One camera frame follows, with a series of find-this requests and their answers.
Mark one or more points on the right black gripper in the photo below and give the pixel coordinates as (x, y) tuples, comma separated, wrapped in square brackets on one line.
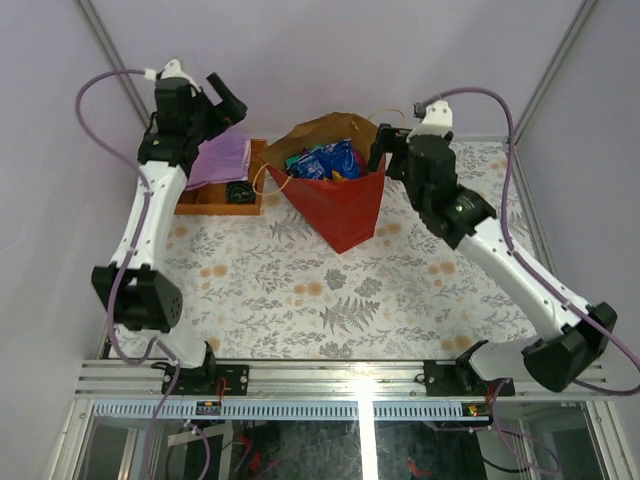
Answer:
[(386, 134)]

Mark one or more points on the orange wooden tray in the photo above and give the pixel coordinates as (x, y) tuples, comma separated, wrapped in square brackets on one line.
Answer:
[(213, 199)]

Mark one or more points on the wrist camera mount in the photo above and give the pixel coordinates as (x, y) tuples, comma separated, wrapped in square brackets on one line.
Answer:
[(172, 69), (437, 120)]

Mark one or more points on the floral table mat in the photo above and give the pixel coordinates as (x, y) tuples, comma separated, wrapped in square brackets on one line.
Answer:
[(269, 286)]

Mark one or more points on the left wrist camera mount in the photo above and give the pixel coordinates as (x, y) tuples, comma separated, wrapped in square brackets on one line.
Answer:
[(172, 69)]

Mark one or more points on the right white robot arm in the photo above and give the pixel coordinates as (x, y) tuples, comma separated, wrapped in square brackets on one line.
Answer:
[(567, 338)]

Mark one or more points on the dark floral cloth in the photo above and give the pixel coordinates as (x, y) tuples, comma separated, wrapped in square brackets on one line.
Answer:
[(240, 193)]

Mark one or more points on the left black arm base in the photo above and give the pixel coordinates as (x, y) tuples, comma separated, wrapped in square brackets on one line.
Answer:
[(220, 380)]

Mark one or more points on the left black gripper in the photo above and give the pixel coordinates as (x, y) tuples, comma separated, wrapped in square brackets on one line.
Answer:
[(220, 107)]

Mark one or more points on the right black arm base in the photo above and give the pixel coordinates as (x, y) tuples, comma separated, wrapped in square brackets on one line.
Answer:
[(457, 378)]

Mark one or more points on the red paper bag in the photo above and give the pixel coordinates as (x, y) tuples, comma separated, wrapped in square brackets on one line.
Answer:
[(343, 213)]

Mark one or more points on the blue white cable duct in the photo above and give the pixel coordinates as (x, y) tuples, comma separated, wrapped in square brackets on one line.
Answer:
[(291, 410)]

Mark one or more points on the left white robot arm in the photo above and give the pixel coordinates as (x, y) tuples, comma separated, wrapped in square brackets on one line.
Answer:
[(135, 292)]

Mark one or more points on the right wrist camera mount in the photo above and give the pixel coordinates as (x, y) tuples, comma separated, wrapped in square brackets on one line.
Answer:
[(437, 120)]

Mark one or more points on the blue Doritos chip bag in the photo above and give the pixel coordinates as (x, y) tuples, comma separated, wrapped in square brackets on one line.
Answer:
[(335, 162)]

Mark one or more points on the aluminium front rail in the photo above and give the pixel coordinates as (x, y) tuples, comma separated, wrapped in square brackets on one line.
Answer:
[(297, 380)]

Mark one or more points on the purple plastic package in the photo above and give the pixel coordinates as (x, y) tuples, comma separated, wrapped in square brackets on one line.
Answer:
[(224, 159)]

